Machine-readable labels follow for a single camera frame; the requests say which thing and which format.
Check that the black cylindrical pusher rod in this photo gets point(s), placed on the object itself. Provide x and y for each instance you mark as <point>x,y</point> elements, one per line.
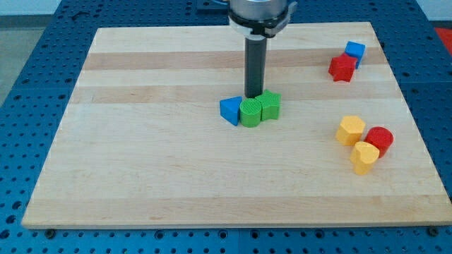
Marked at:
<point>254,67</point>

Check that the green star block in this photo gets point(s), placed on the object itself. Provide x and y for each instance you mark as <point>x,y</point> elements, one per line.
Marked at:
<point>270,104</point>

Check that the red star block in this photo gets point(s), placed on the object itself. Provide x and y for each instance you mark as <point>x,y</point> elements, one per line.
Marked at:
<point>342,67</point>

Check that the blue cube block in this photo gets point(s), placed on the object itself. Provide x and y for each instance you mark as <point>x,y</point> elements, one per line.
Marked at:
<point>357,50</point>

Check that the green cylinder block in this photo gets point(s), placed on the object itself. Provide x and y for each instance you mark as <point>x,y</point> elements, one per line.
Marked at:
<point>250,112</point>

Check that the blue triangle block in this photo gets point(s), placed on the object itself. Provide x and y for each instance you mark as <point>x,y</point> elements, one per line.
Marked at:
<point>229,109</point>

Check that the yellow hexagon block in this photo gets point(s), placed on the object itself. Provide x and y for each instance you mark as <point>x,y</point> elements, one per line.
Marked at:
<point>350,130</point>

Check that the wooden board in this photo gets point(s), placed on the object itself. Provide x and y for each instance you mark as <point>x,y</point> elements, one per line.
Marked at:
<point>142,144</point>

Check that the yellow heart block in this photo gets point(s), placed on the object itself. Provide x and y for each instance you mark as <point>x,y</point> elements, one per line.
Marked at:
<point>363,157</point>

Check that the red cylinder block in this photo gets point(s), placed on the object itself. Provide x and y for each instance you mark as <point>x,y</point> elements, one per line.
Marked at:
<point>381,138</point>

